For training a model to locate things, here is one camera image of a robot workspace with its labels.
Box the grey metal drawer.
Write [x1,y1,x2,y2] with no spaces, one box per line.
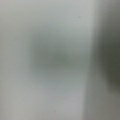
[85,0,120,120]

